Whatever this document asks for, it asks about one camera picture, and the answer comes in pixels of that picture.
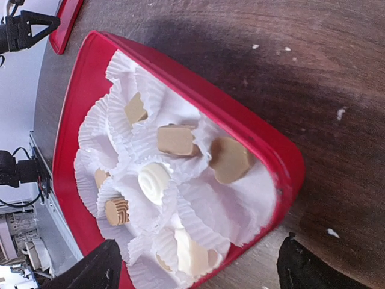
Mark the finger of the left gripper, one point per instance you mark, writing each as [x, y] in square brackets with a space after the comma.
[27, 29]

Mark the white paper cups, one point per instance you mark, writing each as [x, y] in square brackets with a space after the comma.
[216, 216]

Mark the red chocolate box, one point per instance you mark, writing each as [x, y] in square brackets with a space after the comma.
[86, 86]

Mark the tan round chocolate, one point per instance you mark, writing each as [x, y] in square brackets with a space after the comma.
[100, 177]
[206, 260]
[116, 211]

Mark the white oval chocolate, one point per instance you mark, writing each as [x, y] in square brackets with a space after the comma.
[186, 252]
[153, 179]

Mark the red box lid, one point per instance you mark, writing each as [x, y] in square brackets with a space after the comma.
[67, 12]

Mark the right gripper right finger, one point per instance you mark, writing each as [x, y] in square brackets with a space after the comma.
[298, 267]

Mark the tan square chocolate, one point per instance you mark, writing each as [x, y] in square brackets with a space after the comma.
[134, 110]

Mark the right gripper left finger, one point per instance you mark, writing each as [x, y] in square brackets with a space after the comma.
[99, 269]

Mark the tan ridged chocolate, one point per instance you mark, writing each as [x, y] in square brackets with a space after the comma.
[177, 140]

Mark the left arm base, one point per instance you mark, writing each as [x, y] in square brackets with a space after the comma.
[32, 169]

